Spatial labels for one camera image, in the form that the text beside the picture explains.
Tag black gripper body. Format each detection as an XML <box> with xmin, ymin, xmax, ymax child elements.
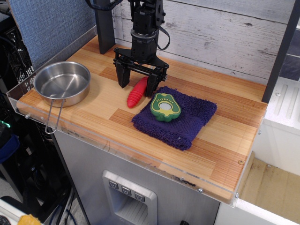
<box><xmin>113</xmin><ymin>38</ymin><xmax>169</xmax><ymax>81</ymax></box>

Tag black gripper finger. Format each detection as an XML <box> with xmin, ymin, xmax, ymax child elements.
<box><xmin>145</xmin><ymin>70</ymin><xmax>164</xmax><ymax>97</ymax></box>
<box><xmin>116</xmin><ymin>62</ymin><xmax>130</xmax><ymax>88</ymax></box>

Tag red handled metal fork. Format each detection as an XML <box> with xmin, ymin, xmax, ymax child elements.
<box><xmin>127</xmin><ymin>77</ymin><xmax>148</xmax><ymax>108</ymax></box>

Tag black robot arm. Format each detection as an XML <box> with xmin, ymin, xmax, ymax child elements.
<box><xmin>114</xmin><ymin>0</ymin><xmax>169</xmax><ymax>97</ymax></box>

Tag purple towel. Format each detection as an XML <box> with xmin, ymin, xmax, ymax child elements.
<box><xmin>132</xmin><ymin>86</ymin><xmax>217</xmax><ymax>150</ymax></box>

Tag green avocado toy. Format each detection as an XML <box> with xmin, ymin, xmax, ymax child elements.
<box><xmin>150</xmin><ymin>93</ymin><xmax>181</xmax><ymax>122</ymax></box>

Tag grey dispenser panel with buttons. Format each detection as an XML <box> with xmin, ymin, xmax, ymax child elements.
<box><xmin>102</xmin><ymin>170</ymin><xmax>158</xmax><ymax>225</ymax></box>

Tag left dark vertical post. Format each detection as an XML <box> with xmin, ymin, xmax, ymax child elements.
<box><xmin>93</xmin><ymin>0</ymin><xmax>115</xmax><ymax>54</ymax></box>

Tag dark vertical post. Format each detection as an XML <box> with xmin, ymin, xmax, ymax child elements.
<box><xmin>93</xmin><ymin>0</ymin><xmax>115</xmax><ymax>54</ymax></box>
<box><xmin>262</xmin><ymin>0</ymin><xmax>300</xmax><ymax>103</ymax></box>

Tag steel pan with wire handle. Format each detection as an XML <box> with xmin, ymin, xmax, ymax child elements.
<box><xmin>34</xmin><ymin>61</ymin><xmax>91</xmax><ymax>134</ymax></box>

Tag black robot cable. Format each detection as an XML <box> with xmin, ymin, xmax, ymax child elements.
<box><xmin>85</xmin><ymin>0</ymin><xmax>171</xmax><ymax>51</ymax></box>

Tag clear acrylic guard rail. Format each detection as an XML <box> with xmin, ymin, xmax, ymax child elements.
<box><xmin>7</xmin><ymin>28</ymin><xmax>267</xmax><ymax>205</ymax></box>

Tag right dark vertical post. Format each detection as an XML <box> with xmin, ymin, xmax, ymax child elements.
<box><xmin>262</xmin><ymin>0</ymin><xmax>300</xmax><ymax>103</ymax></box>

